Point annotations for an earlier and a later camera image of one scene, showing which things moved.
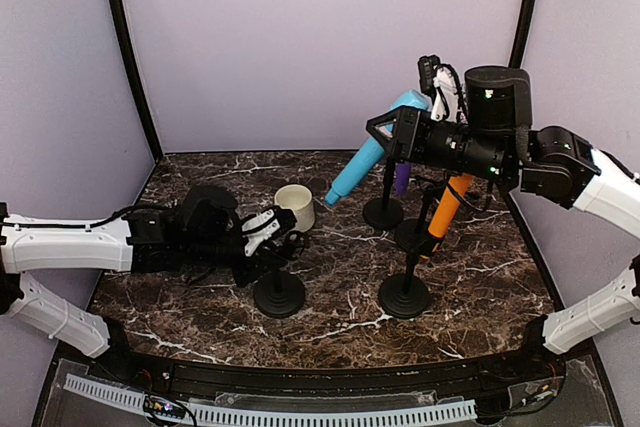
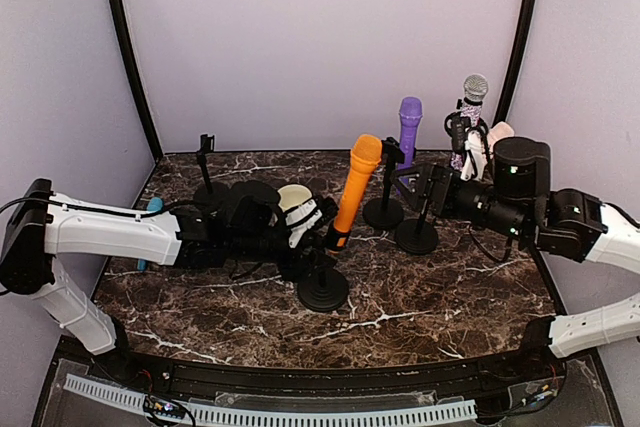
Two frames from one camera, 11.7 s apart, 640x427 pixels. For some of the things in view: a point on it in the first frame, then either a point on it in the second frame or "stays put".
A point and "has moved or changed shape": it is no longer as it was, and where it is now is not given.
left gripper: [258, 265] -> [303, 267]
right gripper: [409, 129] -> [446, 176]
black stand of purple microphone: [385, 213] stays put
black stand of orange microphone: [405, 297] -> [323, 288]
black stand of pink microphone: [415, 235] stays put
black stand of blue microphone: [280, 294] -> [210, 196]
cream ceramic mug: [299, 199] stays put
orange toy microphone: [449, 204] has moved or changed shape
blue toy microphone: [373, 156] has moved or changed shape
